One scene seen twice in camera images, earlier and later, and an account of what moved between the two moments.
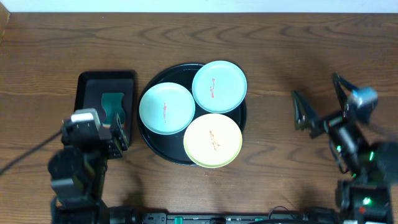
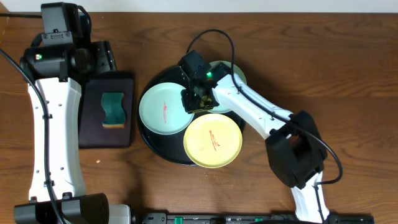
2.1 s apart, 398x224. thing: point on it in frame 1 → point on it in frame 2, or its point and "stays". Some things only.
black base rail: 140,216 stays
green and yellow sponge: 112,104 stays
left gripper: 116,150 → 106,57
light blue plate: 167,108 stays
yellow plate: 212,140 stays
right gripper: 327,125 → 189,106
